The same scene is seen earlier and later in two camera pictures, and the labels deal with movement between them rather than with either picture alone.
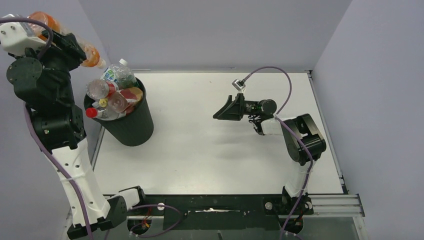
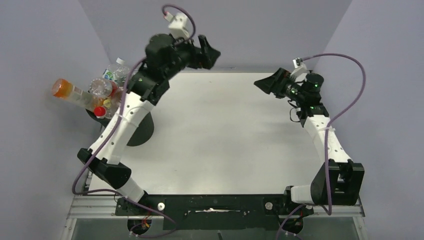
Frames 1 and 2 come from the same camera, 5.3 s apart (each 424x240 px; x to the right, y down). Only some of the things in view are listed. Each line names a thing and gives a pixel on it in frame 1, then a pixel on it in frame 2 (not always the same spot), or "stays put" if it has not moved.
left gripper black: (65, 46) → (206, 59)
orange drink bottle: (92, 59) → (64, 88)
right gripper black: (232, 113) → (275, 83)
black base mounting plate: (250, 212) stays put
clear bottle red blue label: (99, 89) stays put
